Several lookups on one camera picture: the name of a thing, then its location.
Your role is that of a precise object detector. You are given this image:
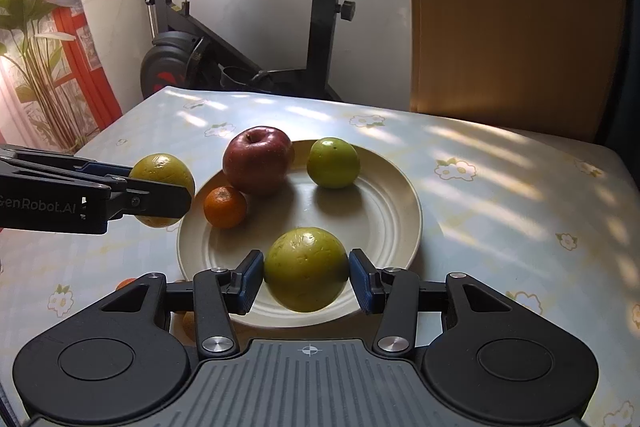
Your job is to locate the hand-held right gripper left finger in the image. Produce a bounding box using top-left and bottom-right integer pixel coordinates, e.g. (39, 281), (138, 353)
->
(85, 249), (264, 358)

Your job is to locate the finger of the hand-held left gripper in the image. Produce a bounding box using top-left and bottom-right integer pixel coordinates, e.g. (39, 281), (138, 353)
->
(102, 175), (192, 222)
(75, 159), (133, 180)

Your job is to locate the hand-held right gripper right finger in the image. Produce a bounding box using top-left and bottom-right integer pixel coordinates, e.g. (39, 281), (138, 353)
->
(349, 249), (531, 358)

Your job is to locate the yellow-green jujube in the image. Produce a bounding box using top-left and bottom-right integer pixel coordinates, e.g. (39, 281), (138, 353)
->
(129, 153), (196, 228)

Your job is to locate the green jujube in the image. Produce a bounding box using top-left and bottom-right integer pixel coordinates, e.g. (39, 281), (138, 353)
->
(263, 227), (350, 313)
(306, 137), (361, 189)

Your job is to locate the cream plate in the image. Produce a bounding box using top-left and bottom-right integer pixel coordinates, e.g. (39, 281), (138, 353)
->
(176, 139), (424, 329)

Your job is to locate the small red apple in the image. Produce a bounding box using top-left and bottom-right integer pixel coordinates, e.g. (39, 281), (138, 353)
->
(222, 126), (295, 196)

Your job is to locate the plant printed curtain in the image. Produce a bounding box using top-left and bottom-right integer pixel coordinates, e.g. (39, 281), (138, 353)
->
(0, 0), (123, 154)

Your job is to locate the black exercise bike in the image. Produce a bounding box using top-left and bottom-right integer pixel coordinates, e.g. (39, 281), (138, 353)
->
(100, 0), (403, 104)

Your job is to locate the wooden door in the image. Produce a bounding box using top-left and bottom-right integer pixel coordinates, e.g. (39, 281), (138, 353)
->
(404, 0), (627, 144)

